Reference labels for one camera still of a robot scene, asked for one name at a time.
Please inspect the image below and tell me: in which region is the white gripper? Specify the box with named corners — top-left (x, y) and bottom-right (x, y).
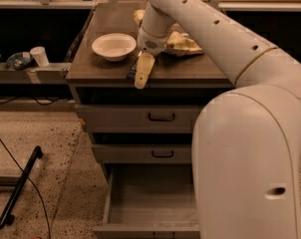
top-left (135, 27), bottom-right (168, 89)

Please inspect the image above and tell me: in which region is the blue rxbar blueberry bar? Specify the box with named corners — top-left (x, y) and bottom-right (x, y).
top-left (127, 62), bottom-right (138, 79)

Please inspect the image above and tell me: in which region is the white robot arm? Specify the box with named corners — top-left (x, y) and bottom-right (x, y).
top-left (138, 0), bottom-right (301, 239)

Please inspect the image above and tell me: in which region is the top drawer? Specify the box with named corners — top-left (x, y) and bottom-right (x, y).
top-left (76, 105), bottom-right (199, 133)

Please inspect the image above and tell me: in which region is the drawer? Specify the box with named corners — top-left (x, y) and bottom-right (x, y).
top-left (93, 164), bottom-right (200, 239)
top-left (92, 144), bottom-right (191, 164)
top-left (76, 105), bottom-right (199, 133)

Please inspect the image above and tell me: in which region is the grey drawer cabinet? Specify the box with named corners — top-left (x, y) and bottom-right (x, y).
top-left (65, 2), bottom-right (238, 239)

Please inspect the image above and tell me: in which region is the middle drawer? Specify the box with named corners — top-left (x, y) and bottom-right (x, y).
top-left (92, 144), bottom-right (191, 164)

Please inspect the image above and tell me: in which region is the bottom drawer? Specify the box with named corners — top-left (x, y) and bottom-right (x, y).
top-left (93, 164), bottom-right (200, 239)

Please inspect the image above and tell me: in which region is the white bowl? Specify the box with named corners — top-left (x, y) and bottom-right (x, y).
top-left (92, 33), bottom-right (137, 62)

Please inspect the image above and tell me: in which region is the white paper cup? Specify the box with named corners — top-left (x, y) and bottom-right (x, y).
top-left (30, 46), bottom-right (49, 67)

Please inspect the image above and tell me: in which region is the small dark dish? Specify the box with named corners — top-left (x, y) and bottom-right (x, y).
top-left (7, 52), bottom-right (33, 70)

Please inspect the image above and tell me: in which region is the black metal bar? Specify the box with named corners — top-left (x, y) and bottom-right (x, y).
top-left (0, 146), bottom-right (43, 230)

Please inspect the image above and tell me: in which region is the black floor cable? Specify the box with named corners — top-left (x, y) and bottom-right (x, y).
top-left (0, 124), bottom-right (53, 239)

